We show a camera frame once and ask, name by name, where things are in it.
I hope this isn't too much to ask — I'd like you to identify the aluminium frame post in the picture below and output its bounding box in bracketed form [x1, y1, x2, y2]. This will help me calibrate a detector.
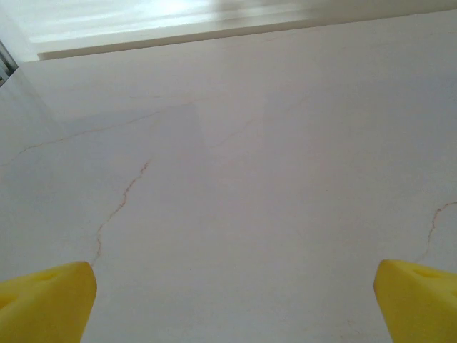
[0, 39, 19, 86]

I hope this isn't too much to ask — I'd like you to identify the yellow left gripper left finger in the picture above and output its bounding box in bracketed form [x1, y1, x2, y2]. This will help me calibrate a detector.
[0, 261, 97, 343]

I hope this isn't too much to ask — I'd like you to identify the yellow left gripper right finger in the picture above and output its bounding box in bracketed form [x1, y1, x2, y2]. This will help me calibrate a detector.
[373, 259, 457, 343]

